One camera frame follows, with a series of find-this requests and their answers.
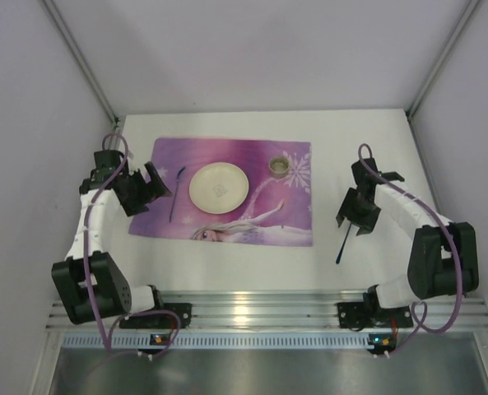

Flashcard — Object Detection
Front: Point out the blue metallic fork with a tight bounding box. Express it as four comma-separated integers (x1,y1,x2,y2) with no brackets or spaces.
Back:
169,166,187,224

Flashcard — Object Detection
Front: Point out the blue metallic spoon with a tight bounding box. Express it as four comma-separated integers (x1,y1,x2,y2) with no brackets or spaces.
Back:
335,223,352,265

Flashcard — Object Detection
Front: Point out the white round plate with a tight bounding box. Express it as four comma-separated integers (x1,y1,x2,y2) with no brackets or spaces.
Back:
188,162,249,215

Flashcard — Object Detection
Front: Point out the beige speckled cup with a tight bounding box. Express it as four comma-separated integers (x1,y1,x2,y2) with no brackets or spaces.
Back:
268,156,290,179

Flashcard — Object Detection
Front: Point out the purple princess cloth placemat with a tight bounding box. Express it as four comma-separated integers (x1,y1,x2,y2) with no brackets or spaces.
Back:
129,137,313,247

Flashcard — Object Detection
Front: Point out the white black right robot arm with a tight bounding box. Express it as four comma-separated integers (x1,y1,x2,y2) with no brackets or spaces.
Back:
336,158,479,333

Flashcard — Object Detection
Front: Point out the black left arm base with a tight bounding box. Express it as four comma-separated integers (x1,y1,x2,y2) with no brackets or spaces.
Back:
119,303,193,329

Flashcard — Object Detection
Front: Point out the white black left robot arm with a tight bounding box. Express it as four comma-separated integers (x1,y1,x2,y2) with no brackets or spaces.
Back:
51,150,171,325

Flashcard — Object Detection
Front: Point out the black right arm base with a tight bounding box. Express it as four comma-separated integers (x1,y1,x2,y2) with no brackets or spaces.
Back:
337,302,414,332

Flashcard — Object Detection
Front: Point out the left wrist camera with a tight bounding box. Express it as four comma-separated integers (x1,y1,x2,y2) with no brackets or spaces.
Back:
126,152,137,171

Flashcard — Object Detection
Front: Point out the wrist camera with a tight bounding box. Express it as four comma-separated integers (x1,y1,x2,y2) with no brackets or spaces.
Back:
126,152,137,171
379,171,405,182

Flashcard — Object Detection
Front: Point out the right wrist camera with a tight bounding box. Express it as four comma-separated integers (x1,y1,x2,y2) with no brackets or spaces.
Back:
379,171,405,182

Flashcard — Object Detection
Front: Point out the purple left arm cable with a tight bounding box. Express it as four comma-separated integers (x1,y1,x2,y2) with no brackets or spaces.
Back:
85,132,182,356

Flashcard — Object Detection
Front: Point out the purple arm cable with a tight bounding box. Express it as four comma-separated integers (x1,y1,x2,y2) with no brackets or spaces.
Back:
85,132,182,356
357,142,463,355

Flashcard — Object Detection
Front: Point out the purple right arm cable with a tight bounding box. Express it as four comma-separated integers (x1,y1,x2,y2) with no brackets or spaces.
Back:
357,142,463,355

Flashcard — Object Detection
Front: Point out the aluminium mounting rail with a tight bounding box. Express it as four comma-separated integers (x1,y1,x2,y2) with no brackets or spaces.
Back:
45,290,488,331

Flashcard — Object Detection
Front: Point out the slotted grey cable duct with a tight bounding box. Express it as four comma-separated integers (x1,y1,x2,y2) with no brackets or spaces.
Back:
62,332,397,351

